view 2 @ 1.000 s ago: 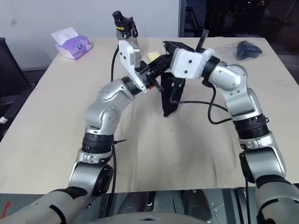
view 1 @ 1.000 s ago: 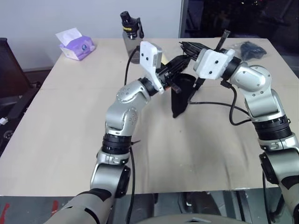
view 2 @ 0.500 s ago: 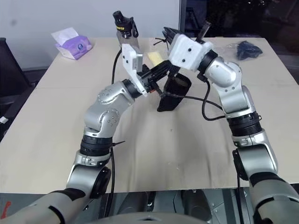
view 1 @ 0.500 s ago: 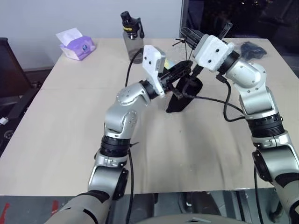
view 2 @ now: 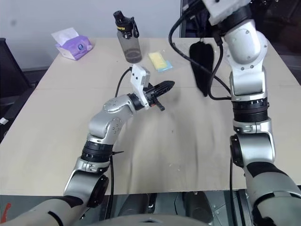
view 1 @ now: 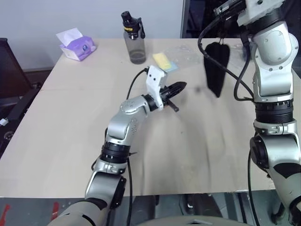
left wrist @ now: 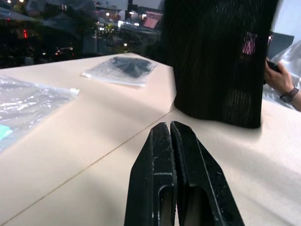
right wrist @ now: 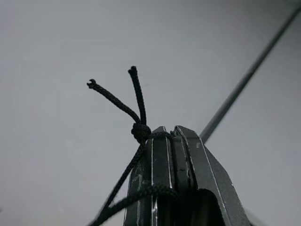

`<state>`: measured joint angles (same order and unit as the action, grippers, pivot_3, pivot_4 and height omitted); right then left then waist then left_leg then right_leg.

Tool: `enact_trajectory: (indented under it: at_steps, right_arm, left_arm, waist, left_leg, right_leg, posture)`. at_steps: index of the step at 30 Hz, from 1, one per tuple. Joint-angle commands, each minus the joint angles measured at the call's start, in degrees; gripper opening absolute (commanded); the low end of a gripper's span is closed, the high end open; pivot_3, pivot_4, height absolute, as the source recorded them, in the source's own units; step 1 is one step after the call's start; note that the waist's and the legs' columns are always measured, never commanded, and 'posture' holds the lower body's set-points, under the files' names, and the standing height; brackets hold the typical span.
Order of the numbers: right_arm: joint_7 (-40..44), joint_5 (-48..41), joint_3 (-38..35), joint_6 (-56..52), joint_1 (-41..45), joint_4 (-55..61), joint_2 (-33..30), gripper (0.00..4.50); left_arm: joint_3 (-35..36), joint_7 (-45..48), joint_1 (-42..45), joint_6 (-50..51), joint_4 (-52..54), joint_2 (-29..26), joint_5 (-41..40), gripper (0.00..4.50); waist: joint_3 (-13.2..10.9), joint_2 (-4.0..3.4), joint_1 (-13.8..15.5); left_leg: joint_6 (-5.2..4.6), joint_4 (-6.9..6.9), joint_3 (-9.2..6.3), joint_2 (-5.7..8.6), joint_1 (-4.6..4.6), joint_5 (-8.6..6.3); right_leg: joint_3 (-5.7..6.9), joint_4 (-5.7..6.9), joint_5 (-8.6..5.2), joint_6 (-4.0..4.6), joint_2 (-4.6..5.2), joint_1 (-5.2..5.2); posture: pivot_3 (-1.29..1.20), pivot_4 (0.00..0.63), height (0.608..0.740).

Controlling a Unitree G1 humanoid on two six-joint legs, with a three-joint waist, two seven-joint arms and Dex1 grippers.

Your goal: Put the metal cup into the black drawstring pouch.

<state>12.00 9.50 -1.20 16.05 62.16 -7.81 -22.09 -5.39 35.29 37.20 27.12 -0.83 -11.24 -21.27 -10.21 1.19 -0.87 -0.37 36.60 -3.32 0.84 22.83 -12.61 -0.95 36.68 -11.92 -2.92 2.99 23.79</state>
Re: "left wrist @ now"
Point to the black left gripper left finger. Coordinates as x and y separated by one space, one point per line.
150 179

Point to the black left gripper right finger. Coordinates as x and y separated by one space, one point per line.
202 183

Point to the person's bare hand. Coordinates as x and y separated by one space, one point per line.
277 77

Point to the clear bag with black item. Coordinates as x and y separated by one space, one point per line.
121 69

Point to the dark wristwatch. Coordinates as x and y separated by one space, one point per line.
290 93

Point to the small black handheld device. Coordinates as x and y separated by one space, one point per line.
274 66

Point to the clear plastic sheet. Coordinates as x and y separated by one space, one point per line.
288 70

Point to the large clear crinkled plastic bag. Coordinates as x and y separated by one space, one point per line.
28 103

